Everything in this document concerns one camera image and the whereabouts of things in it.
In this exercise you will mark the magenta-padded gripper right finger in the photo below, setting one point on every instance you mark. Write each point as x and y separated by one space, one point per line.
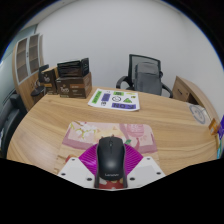
146 170

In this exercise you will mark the black box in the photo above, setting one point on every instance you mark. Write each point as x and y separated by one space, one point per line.
71 68

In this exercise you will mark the grey backpack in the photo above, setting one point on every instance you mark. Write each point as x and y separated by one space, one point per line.
148 80

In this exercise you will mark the wooden shelf unit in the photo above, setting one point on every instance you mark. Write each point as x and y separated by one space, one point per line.
28 60

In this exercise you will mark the cartoon print mouse pad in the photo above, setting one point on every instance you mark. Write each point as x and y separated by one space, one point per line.
86 133

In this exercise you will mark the black visitor chair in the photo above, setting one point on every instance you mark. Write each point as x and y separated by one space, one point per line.
42 71

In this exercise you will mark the dark brown cardboard box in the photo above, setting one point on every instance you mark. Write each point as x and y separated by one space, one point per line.
75 87

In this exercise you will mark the wooden side desk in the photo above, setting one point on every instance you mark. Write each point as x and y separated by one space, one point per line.
186 90

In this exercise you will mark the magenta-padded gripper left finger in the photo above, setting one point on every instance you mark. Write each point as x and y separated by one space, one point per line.
75 170

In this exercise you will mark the white sticker sheet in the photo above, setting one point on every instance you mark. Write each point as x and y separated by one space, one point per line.
113 100

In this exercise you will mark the small brown cardboard box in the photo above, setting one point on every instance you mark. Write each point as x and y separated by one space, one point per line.
50 81

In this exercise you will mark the black leather sofa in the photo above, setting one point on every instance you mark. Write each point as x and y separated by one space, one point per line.
10 120

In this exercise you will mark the black computer mouse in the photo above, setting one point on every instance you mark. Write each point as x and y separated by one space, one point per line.
111 158

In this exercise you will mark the orange cardboard box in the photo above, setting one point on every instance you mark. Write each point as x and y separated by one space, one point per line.
214 126

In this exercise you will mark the black mesh office chair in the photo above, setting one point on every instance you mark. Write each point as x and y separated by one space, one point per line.
131 66

